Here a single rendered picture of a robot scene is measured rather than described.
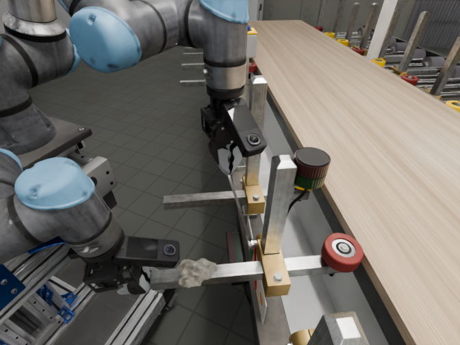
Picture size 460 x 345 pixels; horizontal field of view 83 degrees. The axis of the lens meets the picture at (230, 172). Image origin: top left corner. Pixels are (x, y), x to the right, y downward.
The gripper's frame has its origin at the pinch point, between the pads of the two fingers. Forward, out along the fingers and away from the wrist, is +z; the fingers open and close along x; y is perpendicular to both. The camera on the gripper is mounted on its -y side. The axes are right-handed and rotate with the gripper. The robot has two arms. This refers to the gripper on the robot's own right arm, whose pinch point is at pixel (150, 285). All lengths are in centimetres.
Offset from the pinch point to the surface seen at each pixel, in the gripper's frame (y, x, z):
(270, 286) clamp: -25.3, 5.9, -1.6
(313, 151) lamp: -36.0, -5.5, -25.6
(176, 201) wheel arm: -5.9, -23.7, 0.9
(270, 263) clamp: -26.8, 1.0, -1.3
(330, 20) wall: -329, -582, 123
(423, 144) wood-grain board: -89, -32, 4
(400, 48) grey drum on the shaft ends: -183, -170, 31
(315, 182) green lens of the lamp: -34.8, -1.0, -22.7
